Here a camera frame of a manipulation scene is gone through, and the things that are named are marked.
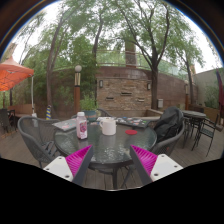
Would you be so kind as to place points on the wooden lamp post globe light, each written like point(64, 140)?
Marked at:
point(186, 96)
point(77, 93)

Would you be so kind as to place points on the green potted plant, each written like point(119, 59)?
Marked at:
point(88, 105)

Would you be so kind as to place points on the pink juice bottle white cap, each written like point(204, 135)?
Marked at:
point(81, 128)

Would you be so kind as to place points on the dark metal patio chair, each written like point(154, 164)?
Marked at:
point(208, 130)

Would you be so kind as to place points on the white ceramic mug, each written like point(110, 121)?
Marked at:
point(108, 127)

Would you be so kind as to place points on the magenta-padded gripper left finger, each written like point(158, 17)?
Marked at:
point(77, 160)

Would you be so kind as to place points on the orange canopy tent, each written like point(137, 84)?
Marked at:
point(13, 73)

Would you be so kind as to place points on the blue yellow striped cone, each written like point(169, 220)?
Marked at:
point(48, 113)

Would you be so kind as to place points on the flat round red coaster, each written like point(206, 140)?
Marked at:
point(131, 132)

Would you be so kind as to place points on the grey wicker chair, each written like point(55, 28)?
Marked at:
point(170, 145)
point(33, 133)
point(104, 112)

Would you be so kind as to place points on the silver laptop with stickers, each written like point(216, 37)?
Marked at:
point(66, 125)

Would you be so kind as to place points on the wall lamp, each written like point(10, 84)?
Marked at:
point(148, 86)
point(101, 83)

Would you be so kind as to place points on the white wall box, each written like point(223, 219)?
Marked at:
point(160, 103)

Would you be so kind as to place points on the closed red umbrella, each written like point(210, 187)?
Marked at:
point(220, 93)

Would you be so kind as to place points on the round dark patio table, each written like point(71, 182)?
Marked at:
point(194, 114)

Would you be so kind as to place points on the black backpack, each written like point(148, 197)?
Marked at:
point(169, 123)

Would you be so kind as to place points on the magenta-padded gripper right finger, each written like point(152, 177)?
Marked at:
point(145, 160)

